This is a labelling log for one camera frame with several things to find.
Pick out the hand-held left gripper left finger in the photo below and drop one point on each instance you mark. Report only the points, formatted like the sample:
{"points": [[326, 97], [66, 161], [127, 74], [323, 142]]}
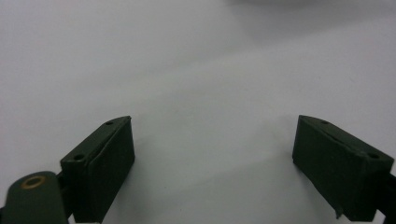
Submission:
{"points": [[102, 168]]}

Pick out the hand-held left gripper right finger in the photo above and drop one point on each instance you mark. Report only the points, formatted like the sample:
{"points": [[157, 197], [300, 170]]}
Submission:
{"points": [[336, 174]]}

